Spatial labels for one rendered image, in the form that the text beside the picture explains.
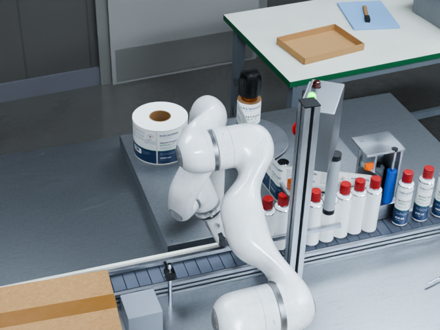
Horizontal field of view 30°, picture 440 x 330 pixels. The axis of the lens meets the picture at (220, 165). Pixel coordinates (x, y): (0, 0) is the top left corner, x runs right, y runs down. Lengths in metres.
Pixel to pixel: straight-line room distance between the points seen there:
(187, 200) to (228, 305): 0.51
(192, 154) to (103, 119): 3.06
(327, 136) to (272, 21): 2.07
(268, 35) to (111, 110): 1.31
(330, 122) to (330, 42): 1.89
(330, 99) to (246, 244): 0.56
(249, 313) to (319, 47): 2.35
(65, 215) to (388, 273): 1.09
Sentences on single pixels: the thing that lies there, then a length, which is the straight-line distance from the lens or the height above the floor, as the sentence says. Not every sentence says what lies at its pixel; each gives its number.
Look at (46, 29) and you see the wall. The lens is 5.03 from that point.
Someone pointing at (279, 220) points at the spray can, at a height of 1.00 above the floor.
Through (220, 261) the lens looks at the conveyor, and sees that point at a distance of 2.56.
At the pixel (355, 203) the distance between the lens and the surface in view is 2.62.
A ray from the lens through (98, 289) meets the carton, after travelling 2.13.
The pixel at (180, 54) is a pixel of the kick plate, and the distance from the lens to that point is 5.31.
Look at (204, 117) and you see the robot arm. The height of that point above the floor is 1.55.
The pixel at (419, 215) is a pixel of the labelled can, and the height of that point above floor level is 0.91.
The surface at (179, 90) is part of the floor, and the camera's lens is 5.18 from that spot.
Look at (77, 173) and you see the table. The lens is 3.04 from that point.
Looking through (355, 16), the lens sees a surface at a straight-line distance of 4.31.
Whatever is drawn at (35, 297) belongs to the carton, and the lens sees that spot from 2.14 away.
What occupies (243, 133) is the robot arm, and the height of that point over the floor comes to 1.55.
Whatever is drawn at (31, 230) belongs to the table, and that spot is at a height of 0.83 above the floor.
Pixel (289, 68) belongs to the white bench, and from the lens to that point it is 3.78.
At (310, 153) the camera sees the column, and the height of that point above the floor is 1.35.
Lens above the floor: 2.59
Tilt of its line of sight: 35 degrees down
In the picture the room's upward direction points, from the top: 2 degrees clockwise
